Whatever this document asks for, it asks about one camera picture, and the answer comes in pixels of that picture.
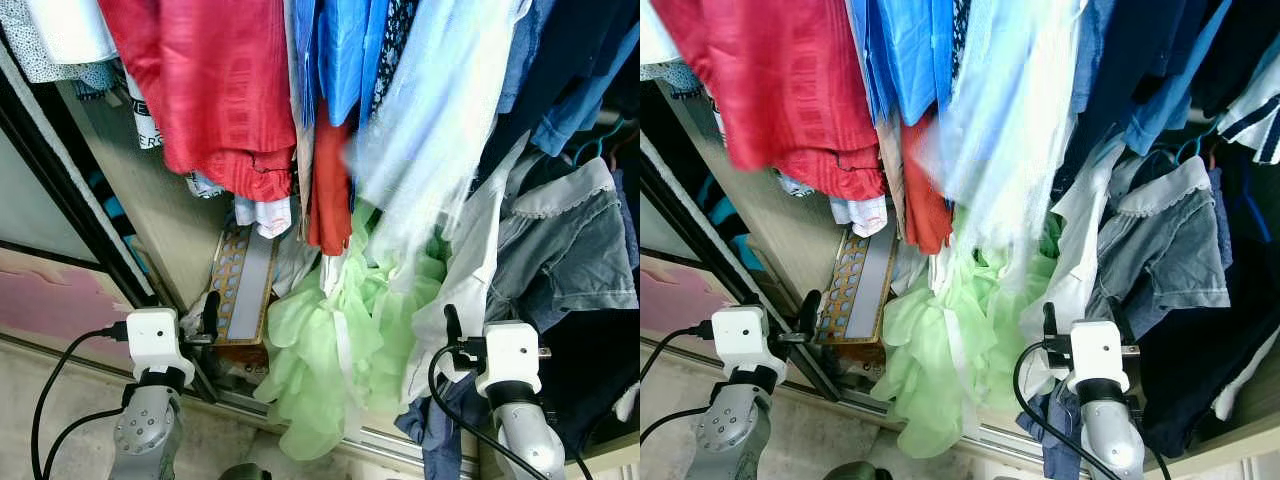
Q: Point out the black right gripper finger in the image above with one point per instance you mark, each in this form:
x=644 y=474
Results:
x=452 y=322
x=1049 y=320

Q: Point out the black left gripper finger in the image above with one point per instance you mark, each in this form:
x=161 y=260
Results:
x=212 y=312
x=811 y=310

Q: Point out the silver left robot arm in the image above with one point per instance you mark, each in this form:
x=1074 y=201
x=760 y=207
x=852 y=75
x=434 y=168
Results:
x=725 y=435
x=148 y=430

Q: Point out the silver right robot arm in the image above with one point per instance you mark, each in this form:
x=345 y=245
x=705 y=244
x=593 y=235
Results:
x=1112 y=440
x=525 y=440

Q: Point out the brown patterned box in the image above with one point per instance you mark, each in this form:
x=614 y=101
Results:
x=860 y=290
x=245 y=290

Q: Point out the long white shirt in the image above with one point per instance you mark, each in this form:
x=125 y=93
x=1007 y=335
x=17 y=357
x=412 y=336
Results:
x=465 y=270
x=1075 y=250

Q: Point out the blue denim garment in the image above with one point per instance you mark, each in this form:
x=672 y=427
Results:
x=425 y=425
x=1062 y=440

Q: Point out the light green tulle dress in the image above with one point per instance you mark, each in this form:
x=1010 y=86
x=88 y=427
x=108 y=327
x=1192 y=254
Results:
x=920 y=350
x=310 y=340

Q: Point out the beige wardrobe side panel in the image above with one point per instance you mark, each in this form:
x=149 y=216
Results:
x=150 y=200
x=760 y=220

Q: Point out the small white floral garment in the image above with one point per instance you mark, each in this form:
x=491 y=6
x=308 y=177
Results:
x=265 y=215
x=860 y=215

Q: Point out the black-framed sliding wardrobe door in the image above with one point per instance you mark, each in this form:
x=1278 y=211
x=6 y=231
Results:
x=40 y=290
x=680 y=290

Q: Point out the grey lace-collar dress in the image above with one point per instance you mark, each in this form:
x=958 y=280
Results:
x=1160 y=250
x=565 y=250

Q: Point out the dark navy cloth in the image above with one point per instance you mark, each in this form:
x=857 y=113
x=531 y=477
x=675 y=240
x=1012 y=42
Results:
x=600 y=380
x=1200 y=390

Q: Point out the grey robot left leg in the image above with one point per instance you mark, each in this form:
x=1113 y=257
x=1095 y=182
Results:
x=858 y=473
x=245 y=473

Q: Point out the orange-red garment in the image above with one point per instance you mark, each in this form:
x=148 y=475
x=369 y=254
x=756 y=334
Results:
x=328 y=190
x=925 y=200

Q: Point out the light blue sheer shirt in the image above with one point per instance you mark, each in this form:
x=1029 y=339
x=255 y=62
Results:
x=1010 y=130
x=440 y=130

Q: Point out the red knit garment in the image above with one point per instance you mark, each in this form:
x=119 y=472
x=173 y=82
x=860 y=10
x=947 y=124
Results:
x=210 y=90
x=790 y=90

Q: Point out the medium blue shirt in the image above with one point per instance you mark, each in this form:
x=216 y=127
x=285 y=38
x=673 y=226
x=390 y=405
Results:
x=585 y=115
x=1165 y=115

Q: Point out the white dotted garment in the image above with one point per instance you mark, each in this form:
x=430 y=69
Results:
x=662 y=76
x=30 y=68

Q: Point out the navy dotted blouse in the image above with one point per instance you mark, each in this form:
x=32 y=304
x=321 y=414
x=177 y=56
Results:
x=395 y=50
x=960 y=30

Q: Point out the navy blue shirt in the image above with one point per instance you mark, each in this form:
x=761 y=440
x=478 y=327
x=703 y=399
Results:
x=560 y=50
x=1150 y=60

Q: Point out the bright blue shirt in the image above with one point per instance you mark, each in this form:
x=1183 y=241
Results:
x=915 y=50
x=340 y=50

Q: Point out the navy white striped garment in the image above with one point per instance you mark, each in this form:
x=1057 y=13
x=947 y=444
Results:
x=1255 y=115

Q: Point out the plain white garment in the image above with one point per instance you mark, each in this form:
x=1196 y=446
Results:
x=655 y=30
x=70 y=30

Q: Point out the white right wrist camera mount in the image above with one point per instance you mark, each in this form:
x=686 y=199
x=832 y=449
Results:
x=510 y=350
x=1095 y=350

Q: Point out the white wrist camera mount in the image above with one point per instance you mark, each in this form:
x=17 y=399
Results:
x=510 y=350
x=738 y=335
x=1095 y=350
x=152 y=335

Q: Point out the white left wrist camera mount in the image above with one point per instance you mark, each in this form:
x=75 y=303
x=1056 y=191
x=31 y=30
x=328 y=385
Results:
x=738 y=335
x=152 y=335

